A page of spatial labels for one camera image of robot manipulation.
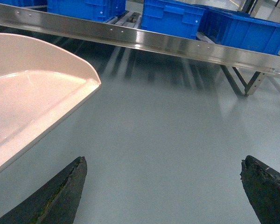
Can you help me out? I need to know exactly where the beige plastic dustpan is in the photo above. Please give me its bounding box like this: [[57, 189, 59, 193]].
[[0, 33, 101, 173]]

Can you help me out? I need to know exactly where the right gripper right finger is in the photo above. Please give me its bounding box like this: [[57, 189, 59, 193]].
[[240, 155, 280, 224]]

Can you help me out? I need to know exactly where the blue plastic bin middle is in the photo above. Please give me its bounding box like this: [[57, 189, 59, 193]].
[[140, 0, 205, 39]]

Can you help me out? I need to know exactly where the stainless steel shelf rack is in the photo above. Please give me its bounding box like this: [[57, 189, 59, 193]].
[[0, 4, 280, 95]]

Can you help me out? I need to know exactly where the blue plastic bin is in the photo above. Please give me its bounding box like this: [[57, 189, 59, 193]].
[[197, 5, 280, 55], [140, 0, 205, 39], [47, 0, 126, 22]]

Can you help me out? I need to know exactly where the blue plastic bin left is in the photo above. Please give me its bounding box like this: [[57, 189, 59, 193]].
[[47, 0, 126, 22]]

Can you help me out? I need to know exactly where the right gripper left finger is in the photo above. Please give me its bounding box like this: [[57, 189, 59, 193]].
[[0, 156, 87, 224]]

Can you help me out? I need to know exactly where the blue plastic bin right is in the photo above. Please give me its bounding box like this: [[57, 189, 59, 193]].
[[197, 5, 280, 55]]

